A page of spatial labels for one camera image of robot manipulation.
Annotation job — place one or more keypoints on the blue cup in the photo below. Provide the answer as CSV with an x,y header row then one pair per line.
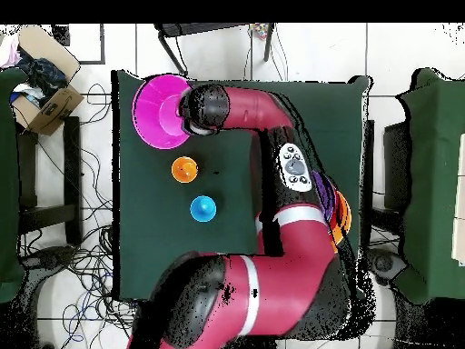
x,y
203,209

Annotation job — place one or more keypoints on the purple bowl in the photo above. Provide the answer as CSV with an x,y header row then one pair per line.
x,y
323,189

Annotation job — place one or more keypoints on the red bowl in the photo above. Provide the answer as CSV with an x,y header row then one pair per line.
x,y
335,207

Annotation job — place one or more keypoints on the pink bowl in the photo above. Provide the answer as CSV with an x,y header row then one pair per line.
x,y
152,109

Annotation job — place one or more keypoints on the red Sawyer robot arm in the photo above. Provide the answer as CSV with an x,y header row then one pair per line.
x,y
283,276

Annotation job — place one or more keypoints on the orange cup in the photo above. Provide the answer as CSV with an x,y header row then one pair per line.
x,y
184,170

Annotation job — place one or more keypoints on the dark green table cloth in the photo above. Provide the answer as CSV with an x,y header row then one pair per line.
x,y
163,236

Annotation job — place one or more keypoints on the orange bowl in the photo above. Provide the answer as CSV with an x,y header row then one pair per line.
x,y
347,218

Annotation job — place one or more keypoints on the colourful toy pile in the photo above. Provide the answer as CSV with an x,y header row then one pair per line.
x,y
259,31

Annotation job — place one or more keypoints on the black box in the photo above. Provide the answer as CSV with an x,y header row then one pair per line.
x,y
396,167

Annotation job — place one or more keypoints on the cardboard box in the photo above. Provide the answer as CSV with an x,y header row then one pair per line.
x,y
54,112

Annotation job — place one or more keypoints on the green cloth covered table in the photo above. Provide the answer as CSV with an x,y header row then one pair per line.
x,y
9,181
436,163

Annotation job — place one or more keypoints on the dark blue cloth bundle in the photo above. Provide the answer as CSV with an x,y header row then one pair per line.
x,y
43,72

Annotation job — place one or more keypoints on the pink white cloth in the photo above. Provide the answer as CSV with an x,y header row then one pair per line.
x,y
9,51

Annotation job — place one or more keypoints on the black bench frame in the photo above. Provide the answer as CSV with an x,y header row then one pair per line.
x,y
71,163

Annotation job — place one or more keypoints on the black metal stool frame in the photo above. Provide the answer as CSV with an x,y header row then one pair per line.
x,y
203,28

